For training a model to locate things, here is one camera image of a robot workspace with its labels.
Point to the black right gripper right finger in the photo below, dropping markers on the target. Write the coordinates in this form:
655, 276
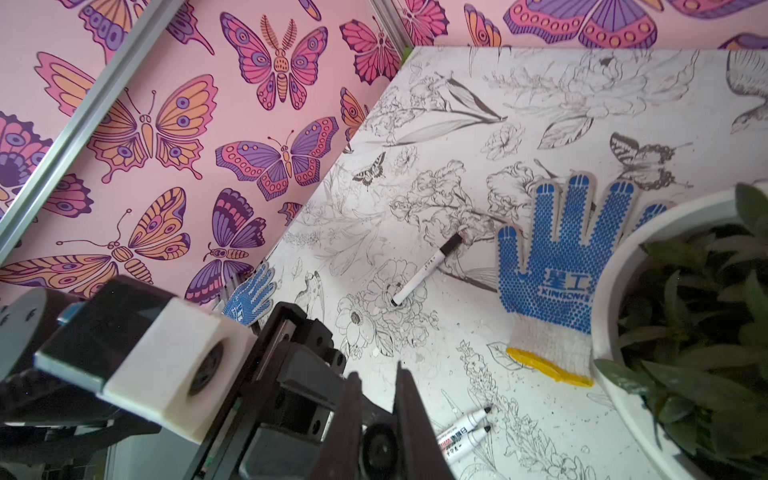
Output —
419, 456

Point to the blue dotted glove at base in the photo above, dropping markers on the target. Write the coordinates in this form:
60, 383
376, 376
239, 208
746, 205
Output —
252, 301

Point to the blue dotted knit glove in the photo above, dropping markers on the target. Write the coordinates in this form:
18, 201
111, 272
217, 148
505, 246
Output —
547, 279

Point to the aluminium frame post left rear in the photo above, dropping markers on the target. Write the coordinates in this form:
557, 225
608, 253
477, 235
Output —
73, 138

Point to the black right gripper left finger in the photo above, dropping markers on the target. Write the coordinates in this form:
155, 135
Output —
339, 455

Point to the white marker pen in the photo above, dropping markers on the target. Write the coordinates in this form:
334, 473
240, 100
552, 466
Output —
466, 444
464, 425
427, 269

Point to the white potted green plant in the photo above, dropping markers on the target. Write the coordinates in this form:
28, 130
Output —
679, 331

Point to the aluminium frame horizontal bar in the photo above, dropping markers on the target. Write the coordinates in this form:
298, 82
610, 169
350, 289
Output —
387, 14

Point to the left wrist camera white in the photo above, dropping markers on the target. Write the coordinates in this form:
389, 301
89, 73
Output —
150, 353

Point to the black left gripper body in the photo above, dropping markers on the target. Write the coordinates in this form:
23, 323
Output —
274, 419

